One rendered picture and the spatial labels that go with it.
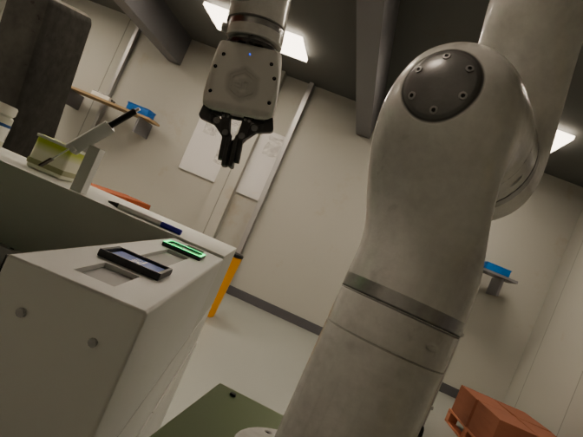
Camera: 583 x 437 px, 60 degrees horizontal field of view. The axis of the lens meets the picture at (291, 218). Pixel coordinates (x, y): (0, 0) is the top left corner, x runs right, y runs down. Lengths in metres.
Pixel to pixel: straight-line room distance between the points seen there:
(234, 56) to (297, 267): 6.24
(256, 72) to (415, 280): 0.40
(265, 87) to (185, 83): 7.02
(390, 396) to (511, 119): 0.25
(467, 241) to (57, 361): 0.32
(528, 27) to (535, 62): 0.04
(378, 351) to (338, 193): 6.50
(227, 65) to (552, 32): 0.40
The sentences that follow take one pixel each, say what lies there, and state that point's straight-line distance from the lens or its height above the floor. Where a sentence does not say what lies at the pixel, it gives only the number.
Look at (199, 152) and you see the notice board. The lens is 7.34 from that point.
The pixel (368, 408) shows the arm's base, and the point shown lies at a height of 0.93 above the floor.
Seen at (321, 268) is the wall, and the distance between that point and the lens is 6.87.
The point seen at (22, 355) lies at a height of 0.91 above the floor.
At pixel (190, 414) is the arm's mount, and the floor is 0.83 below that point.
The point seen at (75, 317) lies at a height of 0.94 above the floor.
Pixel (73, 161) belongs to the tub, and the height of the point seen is 1.01.
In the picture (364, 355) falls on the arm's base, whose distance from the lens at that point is 0.45.
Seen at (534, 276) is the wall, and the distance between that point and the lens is 7.22.
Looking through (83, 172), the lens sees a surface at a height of 1.00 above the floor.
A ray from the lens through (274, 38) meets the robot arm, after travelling 0.74.
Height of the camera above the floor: 1.04
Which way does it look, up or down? 2 degrees up
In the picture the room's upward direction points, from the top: 23 degrees clockwise
